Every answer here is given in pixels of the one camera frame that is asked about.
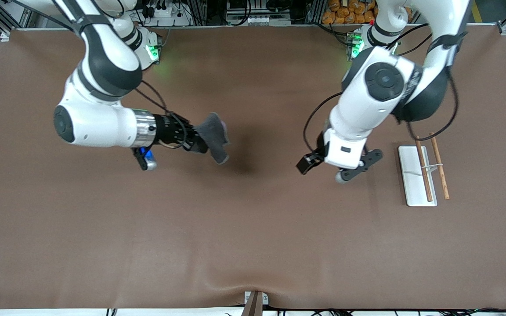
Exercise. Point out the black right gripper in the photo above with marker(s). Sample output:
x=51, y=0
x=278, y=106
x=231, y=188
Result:
x=168, y=130

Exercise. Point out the white power strip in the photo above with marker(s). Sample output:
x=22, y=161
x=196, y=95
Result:
x=165, y=12

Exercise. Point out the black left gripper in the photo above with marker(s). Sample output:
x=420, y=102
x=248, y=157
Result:
x=309, y=162

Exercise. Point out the white rack base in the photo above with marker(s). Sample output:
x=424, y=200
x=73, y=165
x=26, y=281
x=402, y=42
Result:
x=409, y=175

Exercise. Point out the brown table mat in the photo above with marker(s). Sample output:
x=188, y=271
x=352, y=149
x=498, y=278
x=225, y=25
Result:
x=253, y=219

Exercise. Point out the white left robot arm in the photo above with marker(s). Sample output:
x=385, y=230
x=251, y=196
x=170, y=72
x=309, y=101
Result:
x=367, y=101

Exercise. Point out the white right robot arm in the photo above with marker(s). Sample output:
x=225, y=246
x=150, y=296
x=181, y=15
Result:
x=99, y=123

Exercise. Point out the wooden rack rod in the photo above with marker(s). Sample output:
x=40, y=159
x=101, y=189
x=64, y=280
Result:
x=426, y=175
x=440, y=169

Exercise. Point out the orange packaged goods pile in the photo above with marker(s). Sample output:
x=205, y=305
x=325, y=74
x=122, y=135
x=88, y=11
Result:
x=345, y=13

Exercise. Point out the metal table edge clamp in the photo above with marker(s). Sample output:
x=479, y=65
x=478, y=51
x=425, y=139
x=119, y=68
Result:
x=255, y=307

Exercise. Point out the grey and purple towel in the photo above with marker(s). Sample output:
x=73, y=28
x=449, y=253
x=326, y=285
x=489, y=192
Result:
x=215, y=136

